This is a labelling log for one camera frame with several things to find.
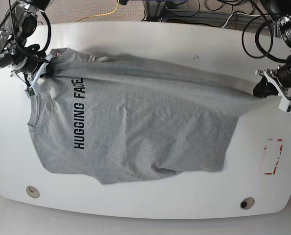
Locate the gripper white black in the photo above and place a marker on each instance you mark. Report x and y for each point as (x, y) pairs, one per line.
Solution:
(30, 72)
(274, 82)

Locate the grey t-shirt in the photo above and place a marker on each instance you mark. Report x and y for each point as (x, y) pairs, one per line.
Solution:
(123, 121)

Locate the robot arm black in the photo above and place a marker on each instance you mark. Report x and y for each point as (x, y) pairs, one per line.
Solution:
(277, 18)
(19, 23)

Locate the red tape rectangle marking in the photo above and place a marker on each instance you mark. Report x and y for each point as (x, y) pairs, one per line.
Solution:
(271, 156)

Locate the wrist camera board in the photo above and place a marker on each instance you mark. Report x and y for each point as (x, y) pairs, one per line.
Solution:
(285, 105)
(30, 92)

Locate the right table cable grommet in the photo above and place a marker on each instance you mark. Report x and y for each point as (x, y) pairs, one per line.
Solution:
(247, 203)

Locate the table cable grommet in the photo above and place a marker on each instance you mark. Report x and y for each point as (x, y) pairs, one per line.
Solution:
(32, 192)
(247, 203)

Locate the left table cable grommet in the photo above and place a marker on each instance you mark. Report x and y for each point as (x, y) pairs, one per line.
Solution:
(32, 192)

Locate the aluminium frame stand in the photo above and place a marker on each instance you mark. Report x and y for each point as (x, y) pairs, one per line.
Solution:
(153, 9)

